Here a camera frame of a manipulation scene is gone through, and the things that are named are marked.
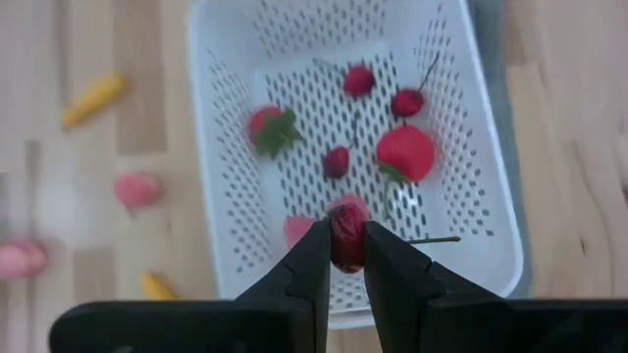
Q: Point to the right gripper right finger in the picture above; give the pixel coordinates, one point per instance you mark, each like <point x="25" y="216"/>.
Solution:
<point x="417" y="314"/>

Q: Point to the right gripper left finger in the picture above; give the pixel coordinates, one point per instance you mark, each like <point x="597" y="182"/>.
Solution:
<point x="284" y="314"/>

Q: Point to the pink peach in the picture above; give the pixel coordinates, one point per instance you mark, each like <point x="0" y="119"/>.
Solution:
<point x="19" y="259"/>
<point x="298" y="230"/>
<point x="137" y="189"/>

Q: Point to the dark red cherry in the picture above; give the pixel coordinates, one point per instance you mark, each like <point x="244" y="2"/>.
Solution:
<point x="336" y="163"/>
<point x="347" y="245"/>

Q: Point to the large red strawberry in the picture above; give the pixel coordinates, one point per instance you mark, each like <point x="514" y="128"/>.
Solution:
<point x="407" y="152"/>

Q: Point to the red strawberry with green leaves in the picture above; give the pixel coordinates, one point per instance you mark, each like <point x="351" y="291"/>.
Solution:
<point x="262" y="120"/>

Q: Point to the red cherry with stem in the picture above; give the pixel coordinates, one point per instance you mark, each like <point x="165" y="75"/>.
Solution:
<point x="407" y="103"/>

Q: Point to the small red berry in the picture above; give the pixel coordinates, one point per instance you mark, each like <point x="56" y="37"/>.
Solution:
<point x="359" y="82"/>

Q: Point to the yellow pepper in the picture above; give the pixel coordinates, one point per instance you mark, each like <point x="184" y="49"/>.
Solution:
<point x="156" y="288"/>

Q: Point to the white perforated plastic basket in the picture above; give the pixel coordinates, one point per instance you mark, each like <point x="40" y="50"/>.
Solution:
<point x="235" y="73"/>

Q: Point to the yellow banana toy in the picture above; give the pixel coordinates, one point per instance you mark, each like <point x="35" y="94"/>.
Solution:
<point x="95" y="98"/>

